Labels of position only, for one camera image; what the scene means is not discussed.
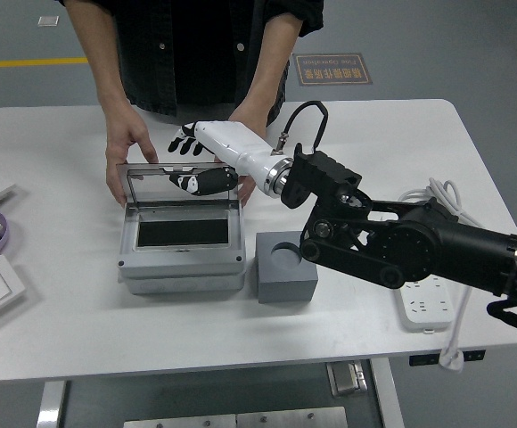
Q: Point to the person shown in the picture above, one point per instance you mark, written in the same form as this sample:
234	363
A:
187	53

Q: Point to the person's right forearm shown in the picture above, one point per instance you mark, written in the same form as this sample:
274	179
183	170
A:
100	62

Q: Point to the person's left forearm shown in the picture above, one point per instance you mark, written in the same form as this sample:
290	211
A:
272	67

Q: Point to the transparent box lid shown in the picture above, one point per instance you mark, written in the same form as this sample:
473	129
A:
151	187

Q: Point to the silver table leg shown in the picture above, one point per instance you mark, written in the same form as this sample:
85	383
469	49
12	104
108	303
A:
390	397
51	403

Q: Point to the small metal floor plate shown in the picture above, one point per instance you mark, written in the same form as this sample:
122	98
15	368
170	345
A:
48	21

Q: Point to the steel base plate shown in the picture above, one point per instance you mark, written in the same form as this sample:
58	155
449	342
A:
292	418
178	422

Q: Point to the brown floor sign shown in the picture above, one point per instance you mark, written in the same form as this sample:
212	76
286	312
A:
332	69

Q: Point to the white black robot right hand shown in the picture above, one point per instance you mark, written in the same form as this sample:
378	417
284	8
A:
232	142

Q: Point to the black table control panel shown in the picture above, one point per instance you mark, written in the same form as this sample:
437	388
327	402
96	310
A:
423	358

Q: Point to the yellow floor tape line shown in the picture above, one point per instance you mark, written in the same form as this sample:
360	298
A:
27	62

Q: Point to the grey cube with round hole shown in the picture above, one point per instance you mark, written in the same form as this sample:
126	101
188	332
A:
285	285

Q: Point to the person's right hand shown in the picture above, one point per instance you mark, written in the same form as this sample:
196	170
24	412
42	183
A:
122	134

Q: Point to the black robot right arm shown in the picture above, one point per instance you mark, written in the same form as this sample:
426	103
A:
419	249

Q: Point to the person's left hand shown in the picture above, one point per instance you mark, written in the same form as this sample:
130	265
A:
251	117

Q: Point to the white power strip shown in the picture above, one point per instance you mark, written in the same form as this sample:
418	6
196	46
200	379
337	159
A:
423	307

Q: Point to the grey electrical box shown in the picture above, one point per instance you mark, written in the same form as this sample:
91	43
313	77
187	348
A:
183	267

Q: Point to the metal table bracket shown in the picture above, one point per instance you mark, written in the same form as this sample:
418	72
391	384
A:
347	378

